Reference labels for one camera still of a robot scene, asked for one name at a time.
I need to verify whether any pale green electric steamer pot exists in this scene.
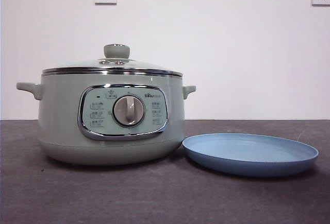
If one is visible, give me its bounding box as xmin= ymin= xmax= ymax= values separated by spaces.
xmin=16 ymin=71 xmax=196 ymax=167

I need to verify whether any blue round plate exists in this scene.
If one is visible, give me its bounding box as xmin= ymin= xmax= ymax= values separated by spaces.
xmin=182 ymin=133 xmax=320 ymax=178

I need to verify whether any glass lid with green knob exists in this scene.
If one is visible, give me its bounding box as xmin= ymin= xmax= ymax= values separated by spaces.
xmin=42 ymin=43 xmax=184 ymax=77

